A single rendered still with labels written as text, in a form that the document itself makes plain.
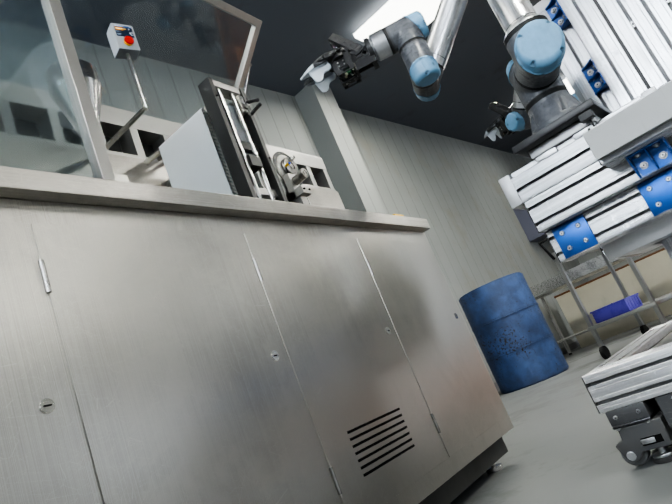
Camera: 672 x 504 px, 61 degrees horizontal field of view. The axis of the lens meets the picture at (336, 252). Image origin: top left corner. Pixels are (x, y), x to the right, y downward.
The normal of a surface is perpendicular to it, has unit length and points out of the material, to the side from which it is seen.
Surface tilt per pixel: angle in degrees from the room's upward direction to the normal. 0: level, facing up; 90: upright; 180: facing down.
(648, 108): 90
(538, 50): 98
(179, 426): 90
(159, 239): 90
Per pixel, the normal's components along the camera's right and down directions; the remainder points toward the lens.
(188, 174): -0.56, 0.00
